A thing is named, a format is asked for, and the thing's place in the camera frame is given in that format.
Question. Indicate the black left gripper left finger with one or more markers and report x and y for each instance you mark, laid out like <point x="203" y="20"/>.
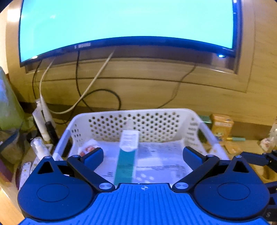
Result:
<point x="84" y="168"/>

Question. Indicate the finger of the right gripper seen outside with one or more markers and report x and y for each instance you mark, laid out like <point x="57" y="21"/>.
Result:
<point x="264" y="159"/>

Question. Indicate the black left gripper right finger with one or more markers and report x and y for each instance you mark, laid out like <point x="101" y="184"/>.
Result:
<point x="201" y="166"/>

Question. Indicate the white printed plastic bag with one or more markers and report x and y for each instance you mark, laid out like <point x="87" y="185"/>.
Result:
<point x="155" y="162"/>

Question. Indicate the white teal toothpaste box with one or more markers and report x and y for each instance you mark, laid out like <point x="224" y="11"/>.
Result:
<point x="129" y="144"/>

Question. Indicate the small floral wrapped packet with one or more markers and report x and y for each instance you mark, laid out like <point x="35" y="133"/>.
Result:
<point x="88" y="147"/>

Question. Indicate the green pen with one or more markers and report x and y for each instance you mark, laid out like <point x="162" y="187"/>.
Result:
<point x="235" y="139"/>

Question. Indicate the white perforated plastic basket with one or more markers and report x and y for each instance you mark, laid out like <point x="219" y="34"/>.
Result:
<point x="154" y="125"/>

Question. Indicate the orange bricks toy box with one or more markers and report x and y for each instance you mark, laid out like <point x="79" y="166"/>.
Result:
<point x="221" y="126"/>

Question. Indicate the green small box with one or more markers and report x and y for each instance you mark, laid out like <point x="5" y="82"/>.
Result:
<point x="205" y="119"/>

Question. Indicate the small white spray bottle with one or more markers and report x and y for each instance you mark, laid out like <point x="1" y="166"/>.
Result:
<point x="39" y="148"/>

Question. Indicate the white tube bottle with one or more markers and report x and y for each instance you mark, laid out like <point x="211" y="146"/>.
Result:
<point x="40" y="121"/>

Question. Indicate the green snack bag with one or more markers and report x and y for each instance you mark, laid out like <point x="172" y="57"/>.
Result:
<point x="12" y="114"/>

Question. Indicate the wall mounted television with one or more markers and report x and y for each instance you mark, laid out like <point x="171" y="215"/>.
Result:
<point x="50" y="28"/>

